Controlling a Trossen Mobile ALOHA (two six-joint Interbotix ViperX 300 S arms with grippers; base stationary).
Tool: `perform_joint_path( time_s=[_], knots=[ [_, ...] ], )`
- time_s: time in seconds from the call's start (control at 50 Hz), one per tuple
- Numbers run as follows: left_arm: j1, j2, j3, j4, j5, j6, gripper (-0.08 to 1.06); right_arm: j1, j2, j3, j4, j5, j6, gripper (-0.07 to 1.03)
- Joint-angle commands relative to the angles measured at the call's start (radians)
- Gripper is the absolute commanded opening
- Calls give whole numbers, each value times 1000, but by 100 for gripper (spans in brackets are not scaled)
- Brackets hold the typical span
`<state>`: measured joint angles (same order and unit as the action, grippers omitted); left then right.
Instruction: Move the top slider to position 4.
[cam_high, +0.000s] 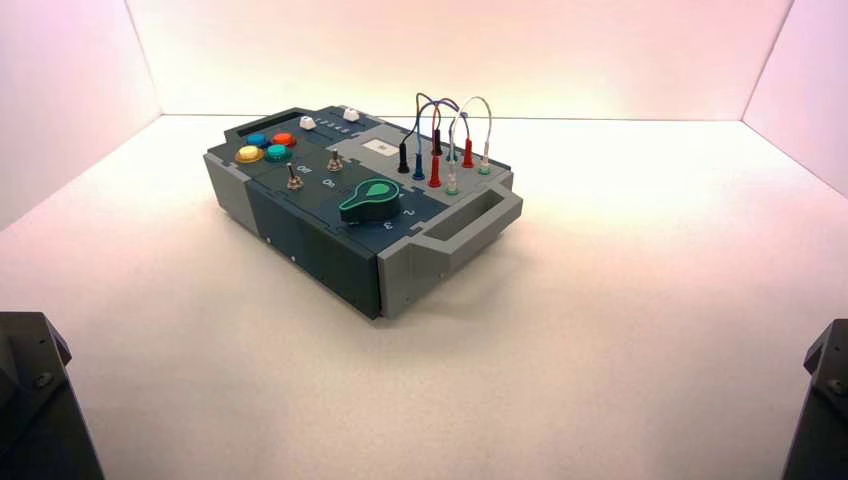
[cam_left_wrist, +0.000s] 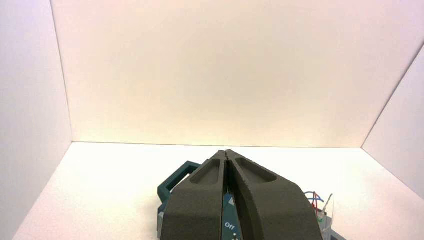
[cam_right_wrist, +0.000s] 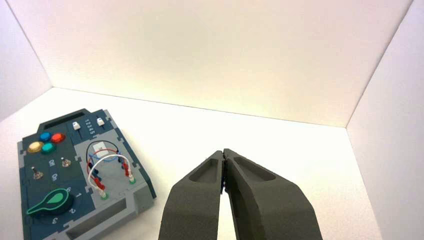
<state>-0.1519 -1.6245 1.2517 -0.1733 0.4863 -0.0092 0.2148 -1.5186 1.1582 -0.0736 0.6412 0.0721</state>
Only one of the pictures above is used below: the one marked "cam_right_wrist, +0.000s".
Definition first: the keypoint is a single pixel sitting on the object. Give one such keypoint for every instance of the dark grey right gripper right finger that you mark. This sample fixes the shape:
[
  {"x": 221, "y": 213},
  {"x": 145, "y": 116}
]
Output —
[{"x": 268, "y": 208}]

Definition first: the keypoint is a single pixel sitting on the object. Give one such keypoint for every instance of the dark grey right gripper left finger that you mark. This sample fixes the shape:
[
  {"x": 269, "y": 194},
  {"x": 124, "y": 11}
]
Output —
[{"x": 193, "y": 205}]

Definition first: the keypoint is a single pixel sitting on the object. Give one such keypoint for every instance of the white slider knob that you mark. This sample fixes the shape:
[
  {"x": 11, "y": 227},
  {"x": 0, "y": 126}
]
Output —
[
  {"x": 76, "y": 126},
  {"x": 100, "y": 121}
]

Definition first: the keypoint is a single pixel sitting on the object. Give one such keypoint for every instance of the small white square module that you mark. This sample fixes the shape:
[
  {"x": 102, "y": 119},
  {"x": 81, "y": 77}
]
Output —
[{"x": 99, "y": 149}]

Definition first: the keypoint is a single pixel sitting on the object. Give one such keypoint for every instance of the blue grey control panel board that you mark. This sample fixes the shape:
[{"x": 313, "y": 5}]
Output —
[{"x": 71, "y": 174}]

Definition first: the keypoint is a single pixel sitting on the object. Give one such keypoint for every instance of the green black rotary knob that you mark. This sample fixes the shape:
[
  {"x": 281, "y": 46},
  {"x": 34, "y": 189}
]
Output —
[{"x": 54, "y": 200}]

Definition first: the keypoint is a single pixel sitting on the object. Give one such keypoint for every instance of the red push button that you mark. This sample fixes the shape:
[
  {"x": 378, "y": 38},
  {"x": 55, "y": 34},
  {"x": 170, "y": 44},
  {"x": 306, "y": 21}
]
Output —
[{"x": 58, "y": 137}]

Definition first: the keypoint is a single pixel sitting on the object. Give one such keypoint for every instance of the teal push button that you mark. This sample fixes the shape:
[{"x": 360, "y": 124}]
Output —
[{"x": 48, "y": 148}]

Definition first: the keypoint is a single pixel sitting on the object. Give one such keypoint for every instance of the blue push button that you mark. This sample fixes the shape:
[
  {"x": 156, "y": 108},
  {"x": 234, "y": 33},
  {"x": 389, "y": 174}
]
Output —
[{"x": 45, "y": 136}]

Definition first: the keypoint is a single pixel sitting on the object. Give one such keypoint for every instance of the yellow push button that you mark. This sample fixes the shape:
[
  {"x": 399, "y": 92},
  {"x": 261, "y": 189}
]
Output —
[{"x": 35, "y": 147}]

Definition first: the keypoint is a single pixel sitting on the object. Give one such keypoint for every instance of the metal toggle switch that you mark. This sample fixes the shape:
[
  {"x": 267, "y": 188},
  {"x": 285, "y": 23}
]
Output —
[
  {"x": 66, "y": 162},
  {"x": 37, "y": 174}
]

